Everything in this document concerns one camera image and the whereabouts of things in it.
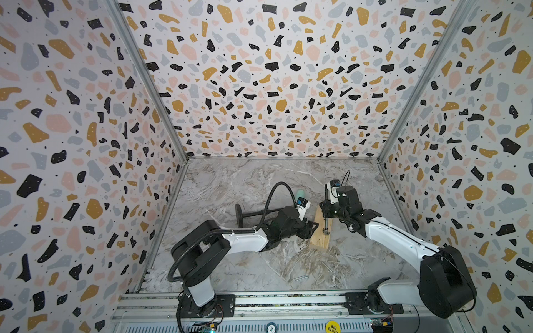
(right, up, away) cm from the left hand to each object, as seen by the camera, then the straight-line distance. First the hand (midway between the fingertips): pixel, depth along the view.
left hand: (319, 222), depth 83 cm
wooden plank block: (0, -8, +5) cm, 9 cm away
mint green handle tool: (-6, +10, +19) cm, 23 cm away
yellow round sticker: (+2, -32, -13) cm, 35 cm away
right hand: (+3, +7, +5) cm, 9 cm away
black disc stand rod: (-33, +1, +7) cm, 34 cm away
